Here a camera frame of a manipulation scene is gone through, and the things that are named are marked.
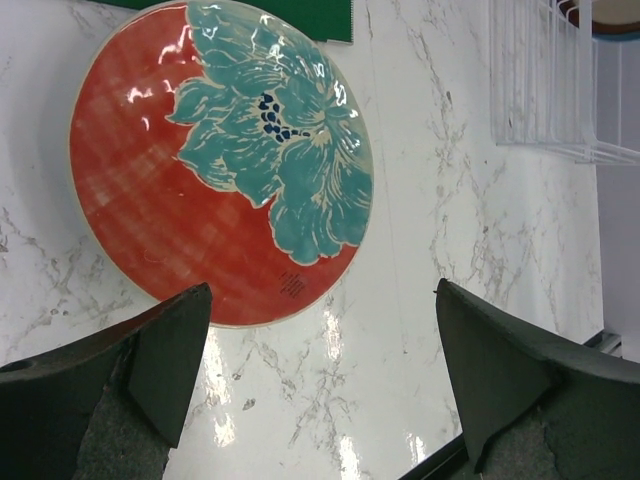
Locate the dark red plate front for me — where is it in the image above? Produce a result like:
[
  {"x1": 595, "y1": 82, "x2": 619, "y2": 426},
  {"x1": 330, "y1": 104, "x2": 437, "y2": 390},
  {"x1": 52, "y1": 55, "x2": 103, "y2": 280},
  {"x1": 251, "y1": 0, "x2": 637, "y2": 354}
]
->
[{"x1": 557, "y1": 0, "x2": 639, "y2": 39}]

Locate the red and teal floral plate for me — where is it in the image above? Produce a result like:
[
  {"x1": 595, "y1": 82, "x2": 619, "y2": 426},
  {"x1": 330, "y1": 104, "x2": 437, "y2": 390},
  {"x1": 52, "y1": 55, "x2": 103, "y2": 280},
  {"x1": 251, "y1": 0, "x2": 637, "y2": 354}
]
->
[{"x1": 68, "y1": 1, "x2": 374, "y2": 327}]

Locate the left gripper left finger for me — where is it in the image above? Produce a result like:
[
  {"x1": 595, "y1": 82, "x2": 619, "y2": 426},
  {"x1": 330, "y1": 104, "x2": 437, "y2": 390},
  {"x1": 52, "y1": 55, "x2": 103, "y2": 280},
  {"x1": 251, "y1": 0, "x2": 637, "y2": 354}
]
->
[{"x1": 1, "y1": 284, "x2": 212, "y2": 479}]

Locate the clear dish rack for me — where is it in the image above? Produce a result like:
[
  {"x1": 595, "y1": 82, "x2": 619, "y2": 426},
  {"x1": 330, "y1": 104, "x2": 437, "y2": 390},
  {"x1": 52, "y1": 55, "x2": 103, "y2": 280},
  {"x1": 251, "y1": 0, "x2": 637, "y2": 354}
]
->
[{"x1": 489, "y1": 1, "x2": 639, "y2": 165}]

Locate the green board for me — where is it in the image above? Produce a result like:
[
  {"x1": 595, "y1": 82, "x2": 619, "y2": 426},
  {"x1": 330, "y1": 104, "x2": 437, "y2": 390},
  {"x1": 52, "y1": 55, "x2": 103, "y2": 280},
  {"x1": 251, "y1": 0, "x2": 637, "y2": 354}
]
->
[{"x1": 99, "y1": 0, "x2": 355, "y2": 45}]

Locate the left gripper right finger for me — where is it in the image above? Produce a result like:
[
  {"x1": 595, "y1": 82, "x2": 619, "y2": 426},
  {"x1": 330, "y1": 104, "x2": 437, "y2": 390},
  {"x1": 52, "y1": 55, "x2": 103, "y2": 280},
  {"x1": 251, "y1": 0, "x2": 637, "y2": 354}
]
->
[{"x1": 436, "y1": 279, "x2": 639, "y2": 479}]

